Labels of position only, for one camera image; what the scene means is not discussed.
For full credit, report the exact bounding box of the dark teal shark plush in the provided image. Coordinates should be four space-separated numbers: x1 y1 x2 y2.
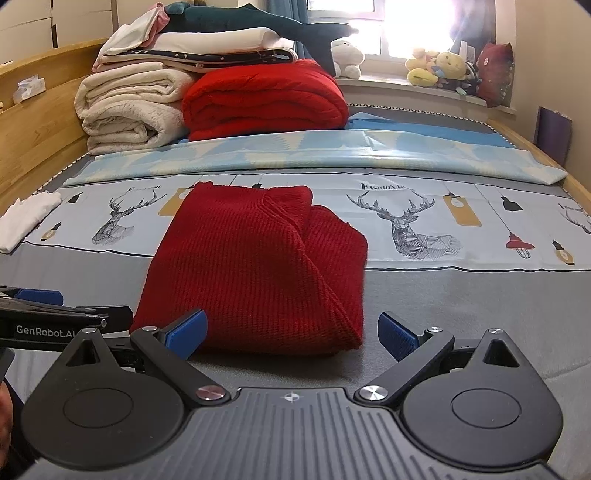
164 2 360 77

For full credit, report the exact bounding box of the white wardrobe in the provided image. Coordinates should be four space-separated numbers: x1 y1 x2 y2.
0 0 162 63

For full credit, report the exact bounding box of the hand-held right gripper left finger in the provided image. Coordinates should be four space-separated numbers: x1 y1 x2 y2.
60 308 232 407

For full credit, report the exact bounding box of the window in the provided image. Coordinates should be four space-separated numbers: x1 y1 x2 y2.
305 0 462 61

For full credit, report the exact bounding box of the red folded blanket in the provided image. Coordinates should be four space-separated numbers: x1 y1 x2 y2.
181 58 349 143

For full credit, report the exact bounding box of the white quilt with dark trim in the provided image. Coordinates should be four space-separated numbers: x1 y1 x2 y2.
95 27 298 75

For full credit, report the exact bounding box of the yellow bear plush toy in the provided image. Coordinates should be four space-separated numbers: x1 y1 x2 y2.
434 51 468 86

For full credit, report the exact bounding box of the deer print bed sheet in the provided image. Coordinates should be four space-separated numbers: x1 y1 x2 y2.
0 152 591 370

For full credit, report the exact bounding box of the white window sill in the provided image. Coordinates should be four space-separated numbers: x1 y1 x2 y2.
335 76 515 114

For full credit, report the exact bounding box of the white plush toy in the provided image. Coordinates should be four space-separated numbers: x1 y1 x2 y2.
330 39 365 79

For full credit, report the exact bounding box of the small white garment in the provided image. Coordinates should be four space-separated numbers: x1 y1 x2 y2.
0 191 63 254

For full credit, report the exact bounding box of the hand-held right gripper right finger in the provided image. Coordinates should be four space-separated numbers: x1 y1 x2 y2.
355 311 522 407

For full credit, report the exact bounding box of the purple board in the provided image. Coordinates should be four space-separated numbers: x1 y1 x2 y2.
534 105 573 169

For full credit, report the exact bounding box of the red printed cushion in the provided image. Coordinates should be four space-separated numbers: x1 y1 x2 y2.
475 41 514 108

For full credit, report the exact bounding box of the yellow duck plush toy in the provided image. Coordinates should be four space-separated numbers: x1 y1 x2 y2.
405 46 439 88

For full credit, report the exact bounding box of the blue curtain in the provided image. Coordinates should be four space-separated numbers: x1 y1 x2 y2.
268 0 309 26

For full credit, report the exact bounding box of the wooden headboard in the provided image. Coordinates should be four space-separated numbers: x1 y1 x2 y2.
0 37 114 185

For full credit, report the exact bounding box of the white and pink folded cloth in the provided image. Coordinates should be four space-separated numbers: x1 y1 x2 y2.
92 2 169 70

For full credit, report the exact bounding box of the red knitted sweater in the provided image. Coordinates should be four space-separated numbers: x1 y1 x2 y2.
130 181 369 356

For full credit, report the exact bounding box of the wooden bed frame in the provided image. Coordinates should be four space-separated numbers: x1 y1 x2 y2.
485 117 591 217

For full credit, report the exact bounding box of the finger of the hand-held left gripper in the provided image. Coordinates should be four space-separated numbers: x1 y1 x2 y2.
0 287 112 328

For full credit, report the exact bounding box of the purple curtain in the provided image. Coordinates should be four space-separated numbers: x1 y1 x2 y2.
450 0 497 56

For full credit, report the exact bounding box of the light blue patterned blanket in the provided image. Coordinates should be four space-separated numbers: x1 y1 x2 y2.
69 129 568 188

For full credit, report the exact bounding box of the cream folded blanket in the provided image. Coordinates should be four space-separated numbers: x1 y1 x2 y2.
74 65 199 155

